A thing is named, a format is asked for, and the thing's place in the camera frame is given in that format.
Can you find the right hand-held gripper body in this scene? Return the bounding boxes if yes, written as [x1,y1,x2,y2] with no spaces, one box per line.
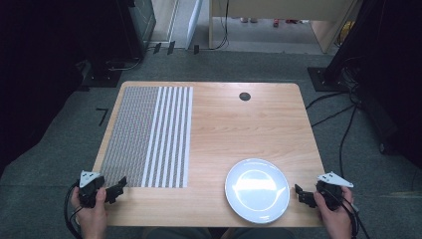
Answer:
[315,170,354,211]

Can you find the yellow object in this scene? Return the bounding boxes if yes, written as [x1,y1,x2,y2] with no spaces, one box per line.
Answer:
[336,20,356,47]

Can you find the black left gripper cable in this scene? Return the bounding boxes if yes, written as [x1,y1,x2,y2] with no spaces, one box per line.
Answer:
[63,181,84,239]

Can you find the red object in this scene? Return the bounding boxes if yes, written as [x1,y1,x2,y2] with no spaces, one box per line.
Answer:
[272,18,301,28]

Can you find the black stand base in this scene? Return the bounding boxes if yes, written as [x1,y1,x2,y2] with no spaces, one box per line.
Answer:
[80,59,123,90]
[307,66,352,93]

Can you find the grey striped placemat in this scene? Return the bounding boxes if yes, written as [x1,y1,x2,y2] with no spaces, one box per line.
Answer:
[99,86,194,189]

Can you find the person's left hand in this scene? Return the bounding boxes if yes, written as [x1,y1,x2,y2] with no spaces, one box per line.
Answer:
[70,185,108,239]

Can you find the light wooden desk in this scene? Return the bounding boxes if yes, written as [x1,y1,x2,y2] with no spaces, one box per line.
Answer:
[207,0,363,55]

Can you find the person's right hand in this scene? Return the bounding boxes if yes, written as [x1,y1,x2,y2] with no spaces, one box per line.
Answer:
[313,185,354,239]

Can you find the dark cabinet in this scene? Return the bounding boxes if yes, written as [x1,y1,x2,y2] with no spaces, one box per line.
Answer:
[125,0,157,60]

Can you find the black hanging cable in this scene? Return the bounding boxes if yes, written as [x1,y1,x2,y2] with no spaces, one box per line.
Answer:
[212,0,231,52]

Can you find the white round plate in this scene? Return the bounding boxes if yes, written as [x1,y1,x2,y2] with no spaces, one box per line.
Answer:
[224,157,291,225]

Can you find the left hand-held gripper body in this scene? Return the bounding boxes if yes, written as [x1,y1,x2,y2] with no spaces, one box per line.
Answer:
[78,169,106,209]

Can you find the white board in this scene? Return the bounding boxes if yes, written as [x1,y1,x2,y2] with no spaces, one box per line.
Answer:
[184,0,204,51]

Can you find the black floor cable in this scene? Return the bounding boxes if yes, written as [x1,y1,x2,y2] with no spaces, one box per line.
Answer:
[305,90,349,111]
[337,99,360,180]

